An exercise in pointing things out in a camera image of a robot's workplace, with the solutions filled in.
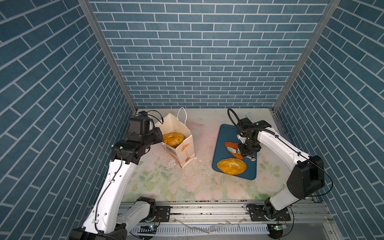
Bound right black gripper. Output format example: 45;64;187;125
236;137;259;156

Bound orange triangular pastry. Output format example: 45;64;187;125
225;142;243;160

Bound metal tongs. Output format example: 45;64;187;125
227;147;240;155

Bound large yellow ring bread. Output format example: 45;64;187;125
163;133;185;148

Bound white paper bag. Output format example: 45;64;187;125
155;107;196;169

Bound large sesame oval bread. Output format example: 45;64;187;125
217;158;247;176

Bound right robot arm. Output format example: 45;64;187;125
236;118;326;221

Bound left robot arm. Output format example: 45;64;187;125
69;127;163;240

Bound teal tray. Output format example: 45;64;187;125
212;124;257;180

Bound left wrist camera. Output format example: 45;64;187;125
124;111;154;141

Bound black corrugated cable hose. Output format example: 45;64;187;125
227;107;244;130

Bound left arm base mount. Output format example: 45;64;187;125
140;206;171;223

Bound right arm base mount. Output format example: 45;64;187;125
246;204;291;222

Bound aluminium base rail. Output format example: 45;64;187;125
116;200;343;240

